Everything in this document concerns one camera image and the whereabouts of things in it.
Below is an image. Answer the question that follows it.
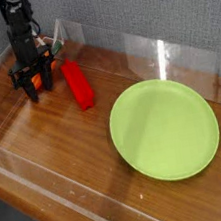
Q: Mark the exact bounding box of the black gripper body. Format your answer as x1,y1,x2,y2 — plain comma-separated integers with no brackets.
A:
8,45,55,89

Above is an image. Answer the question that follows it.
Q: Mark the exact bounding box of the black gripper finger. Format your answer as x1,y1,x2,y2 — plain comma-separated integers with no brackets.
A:
40,62,53,91
22,78,39,102

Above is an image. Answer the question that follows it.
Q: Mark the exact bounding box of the orange toy carrot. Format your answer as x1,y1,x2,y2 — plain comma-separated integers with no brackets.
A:
32,48,56,90

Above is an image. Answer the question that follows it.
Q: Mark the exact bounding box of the red cloth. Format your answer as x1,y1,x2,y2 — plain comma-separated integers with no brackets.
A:
60,59,94,111

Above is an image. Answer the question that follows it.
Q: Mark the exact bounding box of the green round plate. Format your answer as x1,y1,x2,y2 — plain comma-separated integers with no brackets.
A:
109,79,220,181

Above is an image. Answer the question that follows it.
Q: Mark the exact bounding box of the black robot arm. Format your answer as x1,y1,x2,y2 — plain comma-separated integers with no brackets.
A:
0,0,54,102

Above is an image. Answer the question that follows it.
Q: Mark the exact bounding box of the clear acrylic enclosure wall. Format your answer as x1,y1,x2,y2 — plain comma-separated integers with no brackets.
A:
0,20,221,221

